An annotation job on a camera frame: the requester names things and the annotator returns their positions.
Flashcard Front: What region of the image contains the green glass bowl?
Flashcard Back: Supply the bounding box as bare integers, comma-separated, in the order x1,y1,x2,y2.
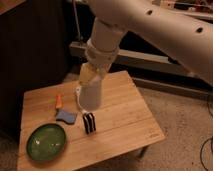
26,123,67,162

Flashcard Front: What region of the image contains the black white striped eraser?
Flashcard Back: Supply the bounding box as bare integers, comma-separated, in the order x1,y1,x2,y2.
83,113,96,134

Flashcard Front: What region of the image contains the blue sponge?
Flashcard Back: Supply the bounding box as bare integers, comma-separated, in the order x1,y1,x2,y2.
56,109,77,124

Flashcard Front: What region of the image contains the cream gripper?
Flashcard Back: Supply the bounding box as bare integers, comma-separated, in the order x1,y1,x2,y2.
79,62,109,86

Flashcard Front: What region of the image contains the wooden table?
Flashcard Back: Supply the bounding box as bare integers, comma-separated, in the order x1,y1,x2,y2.
17,71,165,171

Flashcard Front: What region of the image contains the black cable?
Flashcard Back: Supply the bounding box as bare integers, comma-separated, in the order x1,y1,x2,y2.
199,96,213,171

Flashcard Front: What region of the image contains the metal pole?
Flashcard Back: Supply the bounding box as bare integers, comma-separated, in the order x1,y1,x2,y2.
71,0,85,73

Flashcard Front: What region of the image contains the orange marker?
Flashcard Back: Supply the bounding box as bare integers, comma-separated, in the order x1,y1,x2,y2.
55,95,63,109

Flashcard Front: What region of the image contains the long white shelf beam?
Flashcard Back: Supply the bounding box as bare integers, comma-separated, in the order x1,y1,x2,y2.
69,41,213,82

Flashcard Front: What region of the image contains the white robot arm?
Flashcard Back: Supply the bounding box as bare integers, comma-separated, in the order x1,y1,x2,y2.
86,0,213,86

